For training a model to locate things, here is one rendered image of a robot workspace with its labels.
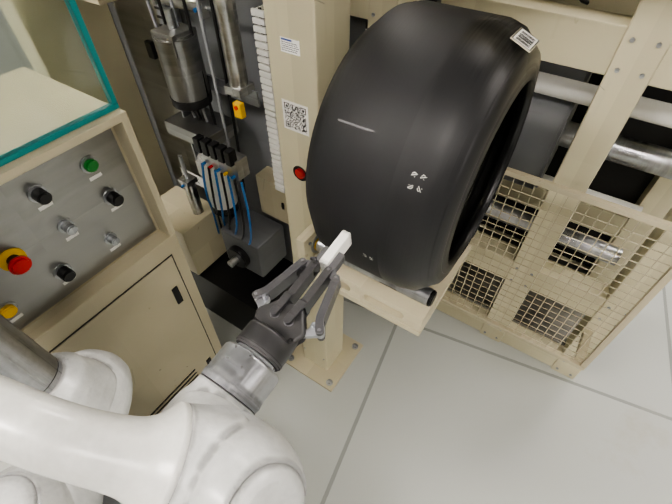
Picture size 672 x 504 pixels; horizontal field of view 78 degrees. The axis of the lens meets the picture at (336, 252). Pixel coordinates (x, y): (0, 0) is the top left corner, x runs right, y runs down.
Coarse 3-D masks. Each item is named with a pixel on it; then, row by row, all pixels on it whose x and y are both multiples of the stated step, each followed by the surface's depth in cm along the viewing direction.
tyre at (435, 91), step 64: (384, 64) 68; (448, 64) 65; (512, 64) 66; (320, 128) 73; (384, 128) 67; (448, 128) 63; (512, 128) 98; (320, 192) 76; (384, 192) 69; (448, 192) 67; (384, 256) 77; (448, 256) 82
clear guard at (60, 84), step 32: (0, 0) 66; (32, 0) 69; (64, 0) 73; (0, 32) 68; (32, 32) 71; (64, 32) 75; (0, 64) 69; (32, 64) 73; (64, 64) 78; (96, 64) 82; (0, 96) 71; (32, 96) 75; (64, 96) 80; (96, 96) 85; (0, 128) 73; (32, 128) 77; (64, 128) 82; (0, 160) 75
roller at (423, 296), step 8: (320, 248) 111; (344, 264) 109; (352, 264) 107; (360, 272) 107; (368, 272) 105; (376, 280) 106; (384, 280) 104; (392, 288) 104; (400, 288) 102; (424, 288) 100; (408, 296) 102; (416, 296) 100; (424, 296) 99; (432, 296) 99; (424, 304) 100
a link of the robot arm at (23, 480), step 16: (0, 480) 61; (16, 480) 61; (32, 480) 62; (48, 480) 63; (0, 496) 60; (16, 496) 60; (32, 496) 60; (48, 496) 62; (64, 496) 64; (80, 496) 67; (96, 496) 71
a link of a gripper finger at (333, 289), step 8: (336, 280) 61; (328, 288) 61; (336, 288) 61; (328, 296) 60; (336, 296) 62; (328, 304) 59; (320, 312) 58; (328, 312) 60; (320, 320) 58; (320, 328) 57
